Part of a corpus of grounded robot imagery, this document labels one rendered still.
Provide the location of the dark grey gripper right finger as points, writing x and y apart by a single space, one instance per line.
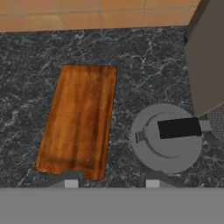
157 178

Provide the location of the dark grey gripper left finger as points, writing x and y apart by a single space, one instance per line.
71 180

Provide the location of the brown wooden tray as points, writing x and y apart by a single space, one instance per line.
80 119

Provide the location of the dark grey cabinet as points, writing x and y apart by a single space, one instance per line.
205 55

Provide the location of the grey mesh object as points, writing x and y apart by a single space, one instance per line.
217 122

